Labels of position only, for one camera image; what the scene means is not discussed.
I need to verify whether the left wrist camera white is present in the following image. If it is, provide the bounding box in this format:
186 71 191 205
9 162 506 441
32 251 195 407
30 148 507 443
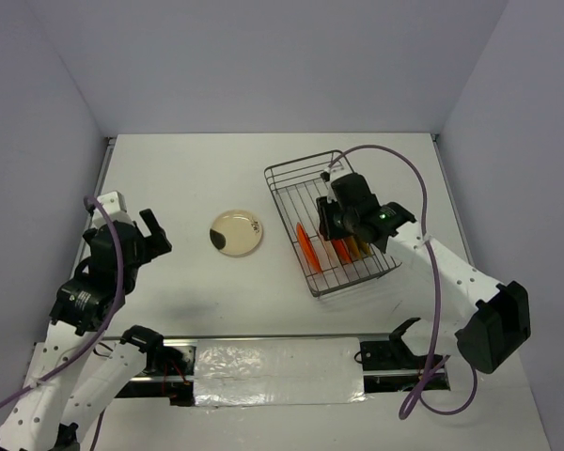
91 191 133 229

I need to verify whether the orange plate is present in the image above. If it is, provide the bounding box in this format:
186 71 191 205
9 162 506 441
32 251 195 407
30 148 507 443
332 239 353 264
295 222 322 273

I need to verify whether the orange plate middle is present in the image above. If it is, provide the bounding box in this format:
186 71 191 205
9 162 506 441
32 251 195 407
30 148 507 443
332 239 353 264

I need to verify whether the wire dish rack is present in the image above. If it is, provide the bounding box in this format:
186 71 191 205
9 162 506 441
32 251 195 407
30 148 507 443
264 150 400 298

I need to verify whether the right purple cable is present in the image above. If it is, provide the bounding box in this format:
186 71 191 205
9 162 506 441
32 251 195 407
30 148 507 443
328 144 478 419

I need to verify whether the cream plate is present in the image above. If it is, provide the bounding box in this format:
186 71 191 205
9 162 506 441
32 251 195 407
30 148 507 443
209 209 264 257
321 239 337 258

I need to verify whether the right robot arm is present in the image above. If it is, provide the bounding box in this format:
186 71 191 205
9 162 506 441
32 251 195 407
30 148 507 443
316 169 531 374

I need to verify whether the silver tape sheet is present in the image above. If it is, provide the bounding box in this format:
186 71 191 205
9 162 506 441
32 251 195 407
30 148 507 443
193 337 366 408

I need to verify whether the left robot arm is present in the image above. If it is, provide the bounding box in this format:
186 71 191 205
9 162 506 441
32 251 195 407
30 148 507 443
0 207 172 450

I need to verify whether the orange plate front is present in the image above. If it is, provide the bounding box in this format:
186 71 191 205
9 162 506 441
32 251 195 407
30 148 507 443
295 222 322 273

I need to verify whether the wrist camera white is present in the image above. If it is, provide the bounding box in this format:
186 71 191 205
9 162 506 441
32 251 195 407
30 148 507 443
91 191 133 229
321 162 351 184

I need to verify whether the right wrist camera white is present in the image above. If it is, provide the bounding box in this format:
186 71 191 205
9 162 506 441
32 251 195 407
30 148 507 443
321 162 351 184

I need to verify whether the mustard plate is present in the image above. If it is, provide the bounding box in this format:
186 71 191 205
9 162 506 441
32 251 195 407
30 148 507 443
344 237 362 261
356 241 371 257

